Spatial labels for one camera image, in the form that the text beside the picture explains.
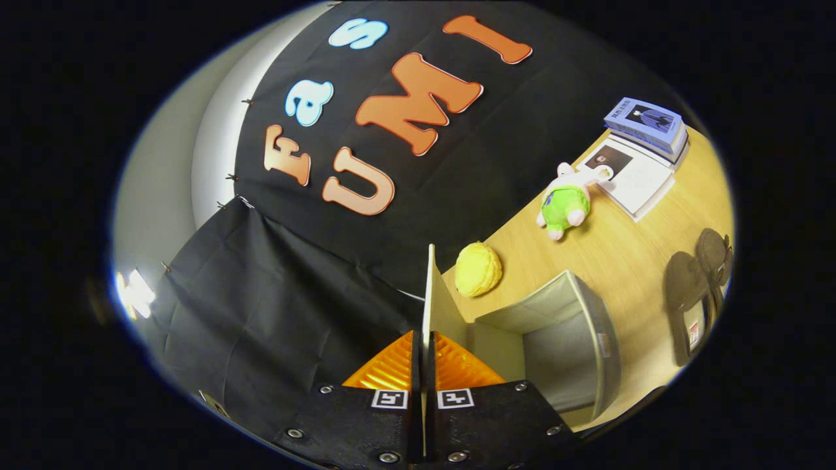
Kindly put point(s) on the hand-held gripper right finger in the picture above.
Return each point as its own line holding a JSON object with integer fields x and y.
{"x": 432, "y": 424}

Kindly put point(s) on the grey storage box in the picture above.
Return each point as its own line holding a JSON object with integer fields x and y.
{"x": 562, "y": 346}

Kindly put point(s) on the yellow plush toy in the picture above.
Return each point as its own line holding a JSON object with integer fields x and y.
{"x": 479, "y": 269}

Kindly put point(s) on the black backdrop cloth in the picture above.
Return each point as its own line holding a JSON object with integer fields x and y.
{"x": 294, "y": 313}

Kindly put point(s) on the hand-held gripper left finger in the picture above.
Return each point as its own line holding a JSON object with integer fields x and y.
{"x": 415, "y": 424}

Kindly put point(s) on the blue cover book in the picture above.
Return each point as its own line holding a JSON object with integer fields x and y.
{"x": 643, "y": 117}

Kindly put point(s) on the white book with portrait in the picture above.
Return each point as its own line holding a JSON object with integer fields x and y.
{"x": 637, "y": 179}

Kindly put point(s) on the dark cover book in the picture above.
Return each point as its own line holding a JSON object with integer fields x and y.
{"x": 679, "y": 147}

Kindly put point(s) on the brown fuzzy shoe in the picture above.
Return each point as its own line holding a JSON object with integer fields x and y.
{"x": 682, "y": 287}
{"x": 712, "y": 251}

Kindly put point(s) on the green and pink plush toy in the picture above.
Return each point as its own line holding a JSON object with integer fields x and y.
{"x": 565, "y": 202}

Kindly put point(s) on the bright white light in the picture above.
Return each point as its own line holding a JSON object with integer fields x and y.
{"x": 134, "y": 294}

